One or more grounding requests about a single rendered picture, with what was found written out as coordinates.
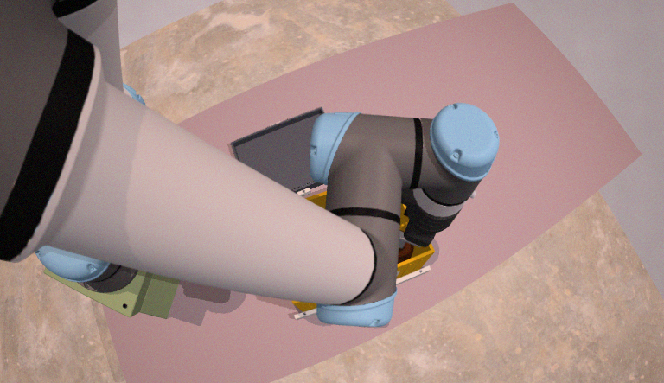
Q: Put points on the brown bottle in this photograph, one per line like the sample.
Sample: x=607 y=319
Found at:
x=406 y=252

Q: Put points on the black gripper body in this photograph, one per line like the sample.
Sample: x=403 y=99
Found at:
x=423 y=226

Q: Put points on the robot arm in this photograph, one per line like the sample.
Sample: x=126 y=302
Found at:
x=143 y=194

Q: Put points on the yellow bottle crate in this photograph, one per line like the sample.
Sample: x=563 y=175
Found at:
x=417 y=260

